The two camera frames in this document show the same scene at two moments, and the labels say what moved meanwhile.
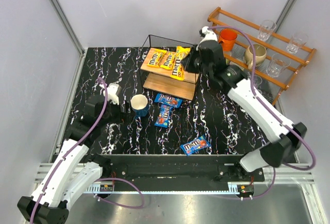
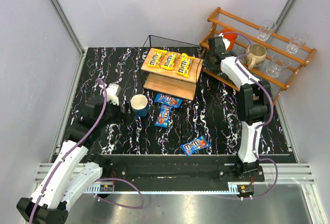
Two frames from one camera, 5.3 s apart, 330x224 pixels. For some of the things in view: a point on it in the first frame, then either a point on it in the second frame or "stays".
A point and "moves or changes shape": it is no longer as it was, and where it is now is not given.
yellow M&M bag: x=178 y=72 moves or changes shape
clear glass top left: x=266 y=28 stays
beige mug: x=260 y=53 stays
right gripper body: x=192 y=61 -> x=215 y=45
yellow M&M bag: x=155 y=57 stays
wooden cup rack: x=270 y=57 stays
